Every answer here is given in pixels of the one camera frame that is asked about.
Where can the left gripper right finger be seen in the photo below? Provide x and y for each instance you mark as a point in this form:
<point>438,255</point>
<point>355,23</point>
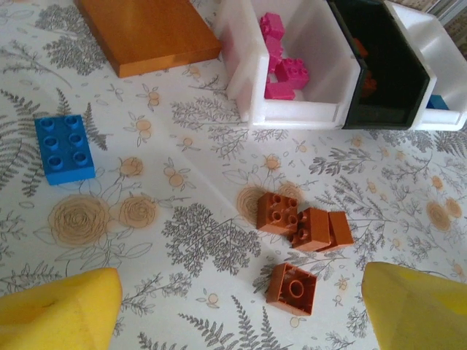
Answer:
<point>419,313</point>

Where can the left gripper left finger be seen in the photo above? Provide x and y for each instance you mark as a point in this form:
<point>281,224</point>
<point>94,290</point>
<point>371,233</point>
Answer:
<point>54,321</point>

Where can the blue lego brick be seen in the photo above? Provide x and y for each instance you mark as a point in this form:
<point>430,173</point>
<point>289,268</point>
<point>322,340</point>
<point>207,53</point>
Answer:
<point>63,146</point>
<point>438,102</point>

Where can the orange lego brick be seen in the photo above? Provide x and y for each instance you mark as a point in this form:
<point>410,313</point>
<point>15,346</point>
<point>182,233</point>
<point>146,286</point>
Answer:
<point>369,85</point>
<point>341,229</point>
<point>292,291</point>
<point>313,228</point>
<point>277,215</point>

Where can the pink lego brick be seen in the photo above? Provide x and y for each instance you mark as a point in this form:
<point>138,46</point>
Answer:
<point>273,51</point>
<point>279,91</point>
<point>292,73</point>
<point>271,25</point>

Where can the white plastic bin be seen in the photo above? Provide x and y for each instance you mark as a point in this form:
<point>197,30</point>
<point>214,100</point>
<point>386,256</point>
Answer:
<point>438,120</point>
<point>303,113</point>

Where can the black plastic bin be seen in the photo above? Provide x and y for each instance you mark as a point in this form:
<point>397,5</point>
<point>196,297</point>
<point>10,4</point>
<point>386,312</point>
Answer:
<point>401,54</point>

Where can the aluminium table side rail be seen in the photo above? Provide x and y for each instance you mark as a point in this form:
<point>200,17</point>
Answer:
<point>454,7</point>

